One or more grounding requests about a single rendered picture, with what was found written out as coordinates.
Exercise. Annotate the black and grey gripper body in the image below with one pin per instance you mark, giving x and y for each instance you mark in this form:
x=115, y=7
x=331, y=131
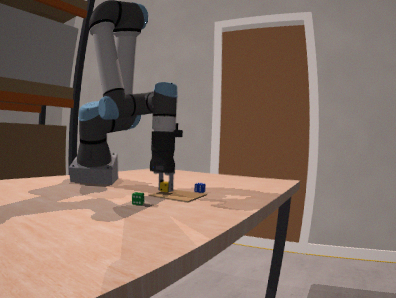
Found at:
x=163, y=144

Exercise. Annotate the tan flat mat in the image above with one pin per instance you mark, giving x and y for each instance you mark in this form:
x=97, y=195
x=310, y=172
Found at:
x=178, y=195

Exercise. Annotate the yellow die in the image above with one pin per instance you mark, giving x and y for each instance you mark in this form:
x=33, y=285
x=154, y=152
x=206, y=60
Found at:
x=164, y=186

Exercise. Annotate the blue die with white pips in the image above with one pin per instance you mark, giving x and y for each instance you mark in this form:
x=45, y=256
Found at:
x=199, y=187

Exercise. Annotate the green die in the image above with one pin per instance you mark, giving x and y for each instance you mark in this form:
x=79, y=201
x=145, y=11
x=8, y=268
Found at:
x=137, y=198

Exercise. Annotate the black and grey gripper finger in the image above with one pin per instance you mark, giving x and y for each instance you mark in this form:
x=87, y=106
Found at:
x=161, y=175
x=171, y=181

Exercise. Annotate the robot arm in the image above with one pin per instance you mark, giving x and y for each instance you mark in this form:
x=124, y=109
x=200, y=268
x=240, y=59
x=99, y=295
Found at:
x=118, y=100

